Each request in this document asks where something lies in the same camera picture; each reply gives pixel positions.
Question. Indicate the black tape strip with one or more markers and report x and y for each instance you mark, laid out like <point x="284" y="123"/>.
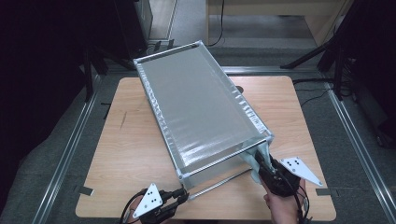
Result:
<point x="170" y="44"/>
<point x="157" y="46"/>

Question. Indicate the black curtain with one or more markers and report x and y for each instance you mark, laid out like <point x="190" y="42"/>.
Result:
<point x="379" y="62"/>
<point x="37" y="77"/>

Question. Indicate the black floor tape mark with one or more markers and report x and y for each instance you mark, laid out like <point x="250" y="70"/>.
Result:
<point x="107" y="112"/>

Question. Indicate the black cabinet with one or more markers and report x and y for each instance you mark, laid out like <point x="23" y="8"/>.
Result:
<point x="134" y="28"/>

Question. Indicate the person's right hand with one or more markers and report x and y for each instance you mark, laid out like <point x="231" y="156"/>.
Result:
<point x="285" y="208"/>

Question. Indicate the light blue cleaning cloth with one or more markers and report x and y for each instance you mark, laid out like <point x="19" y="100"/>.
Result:
<point x="253" y="166"/>

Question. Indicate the person's left hand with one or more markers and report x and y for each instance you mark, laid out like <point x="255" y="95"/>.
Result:
<point x="133" y="207"/>

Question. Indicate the silver two-tier fabric rack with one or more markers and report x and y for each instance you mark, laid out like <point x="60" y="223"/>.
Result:
<point x="199" y="105"/>

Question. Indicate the light wooden desk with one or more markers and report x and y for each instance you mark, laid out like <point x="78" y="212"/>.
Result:
<point x="264" y="7"/>

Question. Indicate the black metal stand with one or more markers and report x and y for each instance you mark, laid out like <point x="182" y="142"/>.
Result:
<point x="88" y="81"/>

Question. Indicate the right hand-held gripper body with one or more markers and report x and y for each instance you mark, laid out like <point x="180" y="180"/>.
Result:
<point x="299" y="169"/>

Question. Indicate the aluminium floor rail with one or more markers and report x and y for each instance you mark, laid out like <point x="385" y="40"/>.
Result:
<point x="65" y="158"/>
<point x="264" y="70"/>
<point x="358" y="146"/>

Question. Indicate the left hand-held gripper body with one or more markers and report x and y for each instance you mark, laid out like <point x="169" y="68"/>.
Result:
<point x="149" y="200"/>

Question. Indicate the grey tape piece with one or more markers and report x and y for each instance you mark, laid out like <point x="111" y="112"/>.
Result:
<point x="85" y="190"/>
<point x="327" y="192"/>

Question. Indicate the black tripod stand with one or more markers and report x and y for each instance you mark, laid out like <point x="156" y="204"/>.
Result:
<point x="338" y="77"/>

